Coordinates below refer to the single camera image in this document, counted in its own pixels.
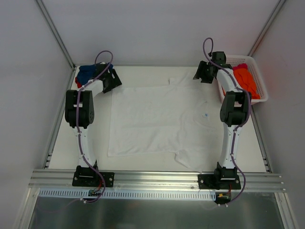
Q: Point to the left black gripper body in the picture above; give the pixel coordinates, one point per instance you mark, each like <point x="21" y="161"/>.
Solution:
<point x="112" y="79"/>

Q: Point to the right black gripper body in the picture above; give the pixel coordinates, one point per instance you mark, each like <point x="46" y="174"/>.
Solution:
<point x="203" y="72"/>

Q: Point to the white t shirt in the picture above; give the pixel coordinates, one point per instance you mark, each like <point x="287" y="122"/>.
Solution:
<point x="181" y="118"/>

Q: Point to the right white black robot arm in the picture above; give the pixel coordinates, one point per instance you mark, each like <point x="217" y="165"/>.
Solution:
<point x="234" y="113"/>

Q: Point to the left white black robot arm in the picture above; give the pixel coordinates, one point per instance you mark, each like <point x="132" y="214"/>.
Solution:
<point x="79" y="113"/>

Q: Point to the folded blue t shirt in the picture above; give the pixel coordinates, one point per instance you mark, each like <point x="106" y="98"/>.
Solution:
<point x="88" y="72"/>

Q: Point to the folded red t shirt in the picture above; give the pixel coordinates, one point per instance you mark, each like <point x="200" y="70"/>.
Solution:
<point x="79" y="85"/>

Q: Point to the orange t shirt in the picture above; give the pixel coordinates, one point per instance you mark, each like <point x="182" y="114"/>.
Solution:
<point x="246" y="81"/>

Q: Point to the white plastic basket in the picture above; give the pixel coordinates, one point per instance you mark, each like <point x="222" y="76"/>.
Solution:
<point x="235" y="60"/>

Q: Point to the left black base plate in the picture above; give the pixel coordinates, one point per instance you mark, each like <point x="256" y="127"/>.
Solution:
<point x="93" y="179"/>

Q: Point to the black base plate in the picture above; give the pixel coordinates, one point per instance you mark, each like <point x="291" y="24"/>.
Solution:
<point x="209" y="181"/>
<point x="93" y="179"/>

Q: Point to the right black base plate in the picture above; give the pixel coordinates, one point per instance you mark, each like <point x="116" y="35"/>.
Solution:
<point x="209" y="181"/>

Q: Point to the white slotted cable duct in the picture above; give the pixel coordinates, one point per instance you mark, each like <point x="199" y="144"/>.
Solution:
<point x="128" y="194"/>

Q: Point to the aluminium mounting rail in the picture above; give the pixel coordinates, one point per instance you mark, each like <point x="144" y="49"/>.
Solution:
<point x="161" y="181"/>

